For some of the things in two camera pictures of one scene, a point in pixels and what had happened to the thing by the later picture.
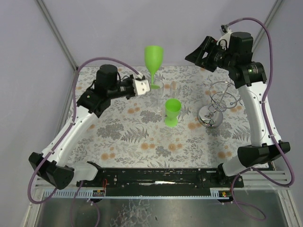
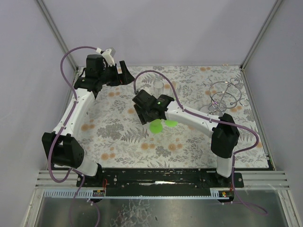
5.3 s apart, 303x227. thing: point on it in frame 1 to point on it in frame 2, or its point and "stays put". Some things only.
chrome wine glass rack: x=223 y=95 stays put
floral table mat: x=192 y=117 stays put
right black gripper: x=206 y=52 to x=144 y=113
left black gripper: x=129 y=88 to x=119 y=76
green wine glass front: x=154 y=57 to x=155 y=126
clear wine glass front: x=157 y=93 stays put
